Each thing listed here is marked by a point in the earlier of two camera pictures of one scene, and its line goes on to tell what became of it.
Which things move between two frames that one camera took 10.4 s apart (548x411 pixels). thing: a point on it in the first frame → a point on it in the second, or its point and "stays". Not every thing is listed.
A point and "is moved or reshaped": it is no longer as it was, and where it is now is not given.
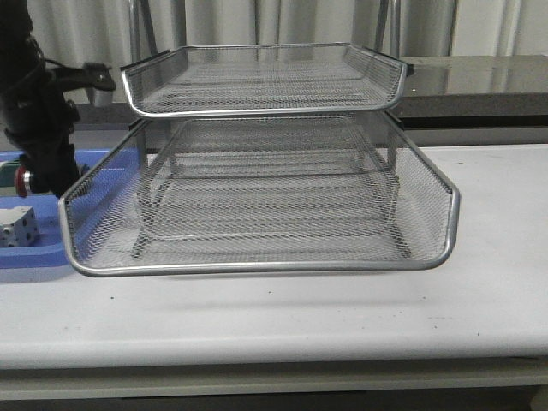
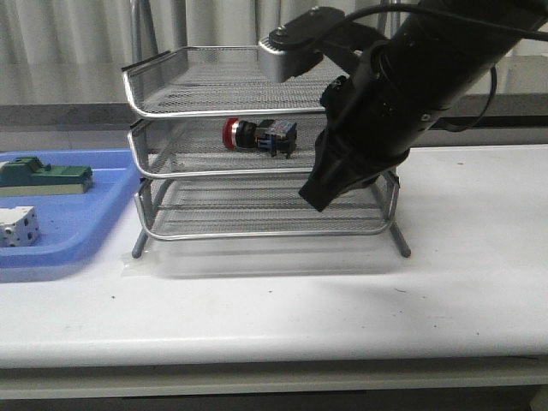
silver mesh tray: x=259 y=193 is moved or reshaped
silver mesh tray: x=262 y=79 stays
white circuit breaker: x=19 y=227 stays
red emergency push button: x=22 y=181 → x=271 y=134
